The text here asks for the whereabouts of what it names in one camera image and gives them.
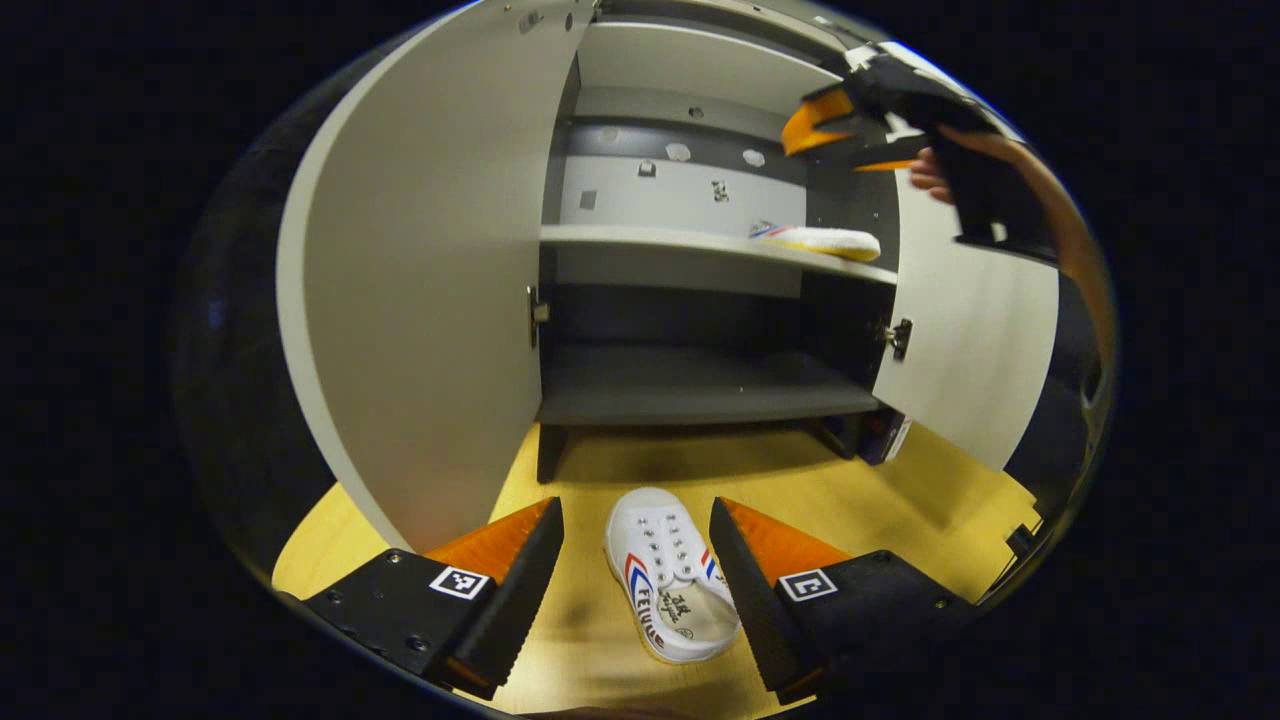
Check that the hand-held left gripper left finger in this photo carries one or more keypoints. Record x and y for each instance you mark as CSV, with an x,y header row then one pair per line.
x,y
515,610

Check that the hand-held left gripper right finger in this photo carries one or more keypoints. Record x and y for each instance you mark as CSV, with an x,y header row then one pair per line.
x,y
755,610

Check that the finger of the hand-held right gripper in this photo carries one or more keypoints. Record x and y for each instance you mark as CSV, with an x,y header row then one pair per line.
x,y
890,166
810,115

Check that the white shoe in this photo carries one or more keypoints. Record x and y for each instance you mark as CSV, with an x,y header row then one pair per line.
x,y
660,560
820,240

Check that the white cabinet door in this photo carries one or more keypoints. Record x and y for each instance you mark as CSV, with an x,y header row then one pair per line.
x,y
970,340
420,300

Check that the white shoe cabinet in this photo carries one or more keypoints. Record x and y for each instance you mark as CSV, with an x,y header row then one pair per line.
x,y
690,385

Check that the dark blue book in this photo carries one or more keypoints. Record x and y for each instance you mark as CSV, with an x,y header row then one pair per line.
x,y
878,435

